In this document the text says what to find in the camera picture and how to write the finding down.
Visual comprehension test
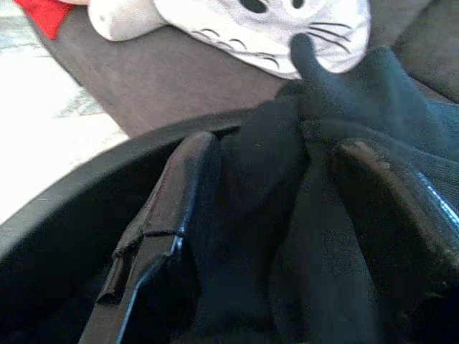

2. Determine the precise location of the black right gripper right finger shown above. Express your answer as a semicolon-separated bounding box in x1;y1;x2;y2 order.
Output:
330;141;459;344

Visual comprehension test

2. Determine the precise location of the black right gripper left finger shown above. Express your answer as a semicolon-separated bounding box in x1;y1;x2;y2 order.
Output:
77;131;220;344

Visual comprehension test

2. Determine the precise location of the black T-shirt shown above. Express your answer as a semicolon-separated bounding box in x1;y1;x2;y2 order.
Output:
184;34;459;344

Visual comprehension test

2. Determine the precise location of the black round basket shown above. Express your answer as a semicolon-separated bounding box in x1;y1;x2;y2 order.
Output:
0;109;259;344

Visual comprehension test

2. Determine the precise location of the dark brown sofa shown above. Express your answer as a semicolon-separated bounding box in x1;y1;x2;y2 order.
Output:
24;0;459;139

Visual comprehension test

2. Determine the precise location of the white cat plush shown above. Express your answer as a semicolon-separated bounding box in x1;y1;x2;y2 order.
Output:
87;0;372;80

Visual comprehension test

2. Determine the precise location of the red cushion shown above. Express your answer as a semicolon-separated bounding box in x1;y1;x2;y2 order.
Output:
14;0;75;40

